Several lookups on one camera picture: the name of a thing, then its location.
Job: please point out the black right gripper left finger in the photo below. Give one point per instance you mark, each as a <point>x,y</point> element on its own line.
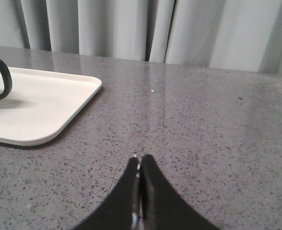
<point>121,209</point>

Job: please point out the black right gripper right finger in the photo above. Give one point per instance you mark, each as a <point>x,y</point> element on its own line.
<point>162,207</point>

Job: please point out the white smiley mug black handle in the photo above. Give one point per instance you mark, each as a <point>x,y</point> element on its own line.
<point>7,80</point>

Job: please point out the cream rectangular plastic tray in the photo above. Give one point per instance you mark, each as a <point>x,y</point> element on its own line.
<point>41,104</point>

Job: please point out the grey pleated curtain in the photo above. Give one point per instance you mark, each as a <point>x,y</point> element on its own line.
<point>225,34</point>

